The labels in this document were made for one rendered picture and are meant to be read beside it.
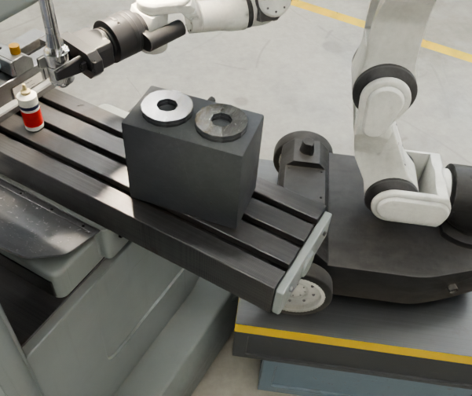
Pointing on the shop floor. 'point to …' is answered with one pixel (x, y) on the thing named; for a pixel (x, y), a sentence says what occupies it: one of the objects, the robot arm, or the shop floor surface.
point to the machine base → (185, 345)
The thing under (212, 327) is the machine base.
